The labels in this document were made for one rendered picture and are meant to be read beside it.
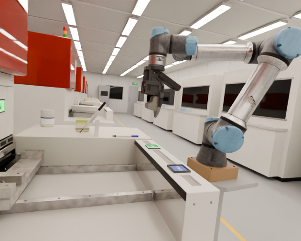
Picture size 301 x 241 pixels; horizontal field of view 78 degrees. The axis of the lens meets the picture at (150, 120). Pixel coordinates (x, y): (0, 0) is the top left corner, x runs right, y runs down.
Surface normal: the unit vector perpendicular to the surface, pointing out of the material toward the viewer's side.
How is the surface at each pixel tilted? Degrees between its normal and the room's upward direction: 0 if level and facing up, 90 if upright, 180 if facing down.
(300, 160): 90
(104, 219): 0
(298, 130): 90
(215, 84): 90
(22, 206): 90
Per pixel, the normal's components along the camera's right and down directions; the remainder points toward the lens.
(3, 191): 0.30, 0.13
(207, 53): -0.09, 0.47
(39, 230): 0.08, -0.99
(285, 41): -0.01, 0.02
